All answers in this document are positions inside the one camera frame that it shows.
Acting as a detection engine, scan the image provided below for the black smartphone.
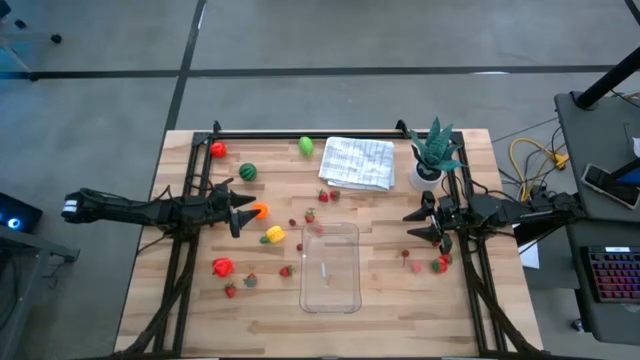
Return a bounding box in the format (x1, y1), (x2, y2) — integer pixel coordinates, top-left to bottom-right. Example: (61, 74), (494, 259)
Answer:
(580, 162), (640, 211)

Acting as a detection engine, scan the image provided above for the black pole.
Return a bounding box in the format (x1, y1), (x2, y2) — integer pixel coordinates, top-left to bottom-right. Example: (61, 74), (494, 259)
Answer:
(573, 47), (640, 111)

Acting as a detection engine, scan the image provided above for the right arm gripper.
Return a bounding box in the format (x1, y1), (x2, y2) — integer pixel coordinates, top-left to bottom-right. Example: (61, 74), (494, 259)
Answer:
(402, 191), (474, 256)

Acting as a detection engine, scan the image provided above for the red toy bell pepper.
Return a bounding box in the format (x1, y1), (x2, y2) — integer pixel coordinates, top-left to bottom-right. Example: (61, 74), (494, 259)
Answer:
(211, 256), (236, 279)

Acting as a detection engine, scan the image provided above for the white checked kitchen towel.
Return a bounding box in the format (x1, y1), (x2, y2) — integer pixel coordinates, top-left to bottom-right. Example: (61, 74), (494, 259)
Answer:
(318, 135), (397, 193)

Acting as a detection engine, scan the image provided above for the grey workstation cart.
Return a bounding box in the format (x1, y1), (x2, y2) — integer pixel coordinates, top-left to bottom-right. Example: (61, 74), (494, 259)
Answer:
(553, 91), (640, 346)

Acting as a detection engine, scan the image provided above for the clear plastic tupperware container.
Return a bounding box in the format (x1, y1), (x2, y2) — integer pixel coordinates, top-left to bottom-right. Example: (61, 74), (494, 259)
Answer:
(298, 222), (363, 315)

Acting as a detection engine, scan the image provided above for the yellow cable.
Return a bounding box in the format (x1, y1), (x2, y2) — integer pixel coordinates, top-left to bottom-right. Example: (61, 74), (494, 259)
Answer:
(508, 137), (571, 202)

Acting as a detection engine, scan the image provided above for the artificial plant in white pot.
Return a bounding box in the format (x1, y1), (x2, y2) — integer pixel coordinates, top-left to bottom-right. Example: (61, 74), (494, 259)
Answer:
(407, 117), (467, 194)

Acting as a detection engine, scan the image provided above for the black aluminium table frame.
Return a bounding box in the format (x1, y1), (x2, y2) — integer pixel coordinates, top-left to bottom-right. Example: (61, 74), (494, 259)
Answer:
(112, 119), (551, 360)

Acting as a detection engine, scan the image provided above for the backlit computer keyboard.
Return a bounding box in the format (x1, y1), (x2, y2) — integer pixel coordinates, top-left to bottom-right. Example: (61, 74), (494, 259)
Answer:
(586, 245), (640, 304)

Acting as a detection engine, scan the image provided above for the striped green toy watermelon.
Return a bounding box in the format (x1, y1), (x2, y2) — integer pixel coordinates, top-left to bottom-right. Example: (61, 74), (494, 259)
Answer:
(237, 162), (259, 183)

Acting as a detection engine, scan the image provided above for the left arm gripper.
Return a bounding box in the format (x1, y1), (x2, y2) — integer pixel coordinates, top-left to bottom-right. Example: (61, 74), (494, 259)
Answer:
(198, 177), (262, 239)

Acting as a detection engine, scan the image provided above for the grey side table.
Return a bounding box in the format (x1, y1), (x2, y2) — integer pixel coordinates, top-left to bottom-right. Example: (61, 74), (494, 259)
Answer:
(0, 224), (82, 360)

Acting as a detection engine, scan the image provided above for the white paper sheet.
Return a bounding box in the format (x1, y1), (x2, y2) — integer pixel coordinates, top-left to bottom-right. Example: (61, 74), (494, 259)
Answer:
(516, 241), (542, 270)

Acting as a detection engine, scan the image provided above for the black computer with blue light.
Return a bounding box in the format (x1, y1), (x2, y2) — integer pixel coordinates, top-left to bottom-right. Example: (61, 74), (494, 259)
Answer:
(0, 191), (44, 234)

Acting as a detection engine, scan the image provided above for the chair base with castors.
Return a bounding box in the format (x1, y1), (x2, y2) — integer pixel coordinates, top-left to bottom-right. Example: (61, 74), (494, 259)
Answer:
(0, 0), (64, 46)

